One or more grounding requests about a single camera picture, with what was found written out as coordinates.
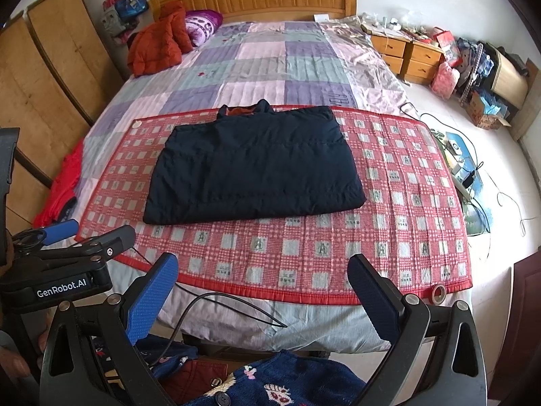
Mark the navy padded jacket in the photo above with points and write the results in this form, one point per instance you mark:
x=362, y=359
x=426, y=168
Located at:
x=253, y=169

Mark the navy patterned knit sweater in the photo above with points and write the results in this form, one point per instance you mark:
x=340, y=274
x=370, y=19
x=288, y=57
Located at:
x=296, y=380

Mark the red checkered mat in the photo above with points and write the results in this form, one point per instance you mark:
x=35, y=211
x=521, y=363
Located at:
x=296, y=245

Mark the light wooden cabinet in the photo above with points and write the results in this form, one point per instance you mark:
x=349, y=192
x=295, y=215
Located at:
x=509, y=78

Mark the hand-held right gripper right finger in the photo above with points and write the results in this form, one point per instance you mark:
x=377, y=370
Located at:
x=372, y=300

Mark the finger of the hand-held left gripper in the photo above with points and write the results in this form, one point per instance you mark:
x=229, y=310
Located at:
x=114, y=239
x=61, y=230

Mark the wooden wardrobe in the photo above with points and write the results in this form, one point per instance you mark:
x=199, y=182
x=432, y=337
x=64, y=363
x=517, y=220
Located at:
x=55, y=50

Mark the red gift bag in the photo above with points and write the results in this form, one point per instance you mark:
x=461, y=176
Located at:
x=444, y=39

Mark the maroon quilted garment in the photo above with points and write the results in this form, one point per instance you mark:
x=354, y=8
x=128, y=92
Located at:
x=190, y=382

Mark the pink bag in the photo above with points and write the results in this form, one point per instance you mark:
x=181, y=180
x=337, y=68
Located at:
x=446, y=79

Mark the white power strip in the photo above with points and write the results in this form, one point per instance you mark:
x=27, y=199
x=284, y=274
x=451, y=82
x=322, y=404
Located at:
x=463, y=175

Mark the open cardboard box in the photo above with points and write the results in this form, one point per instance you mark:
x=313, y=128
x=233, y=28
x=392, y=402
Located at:
x=486, y=112

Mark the purple floral pillow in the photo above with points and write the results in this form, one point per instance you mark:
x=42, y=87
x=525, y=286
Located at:
x=205, y=27

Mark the dark red door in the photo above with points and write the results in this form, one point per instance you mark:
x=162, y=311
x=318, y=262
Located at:
x=526, y=334

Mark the red garment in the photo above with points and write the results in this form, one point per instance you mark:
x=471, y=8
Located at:
x=63, y=186

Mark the orange padded jacket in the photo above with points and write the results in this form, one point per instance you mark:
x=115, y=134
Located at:
x=156, y=44

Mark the power strip and items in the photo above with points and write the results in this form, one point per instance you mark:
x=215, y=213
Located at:
x=479, y=211

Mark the blue backpack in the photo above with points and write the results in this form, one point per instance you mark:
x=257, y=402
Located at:
x=131, y=5

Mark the white wall outlet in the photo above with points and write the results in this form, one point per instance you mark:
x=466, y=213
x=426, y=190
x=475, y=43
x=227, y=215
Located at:
x=322, y=17

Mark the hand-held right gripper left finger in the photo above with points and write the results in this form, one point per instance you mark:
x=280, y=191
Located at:
x=152, y=302

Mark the person's left hand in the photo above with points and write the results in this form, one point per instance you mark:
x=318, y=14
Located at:
x=17, y=361

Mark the red tape roll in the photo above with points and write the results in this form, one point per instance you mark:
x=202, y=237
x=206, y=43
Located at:
x=438, y=294

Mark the patchwork bed quilt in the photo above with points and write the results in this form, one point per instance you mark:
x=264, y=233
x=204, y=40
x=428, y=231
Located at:
x=262, y=59

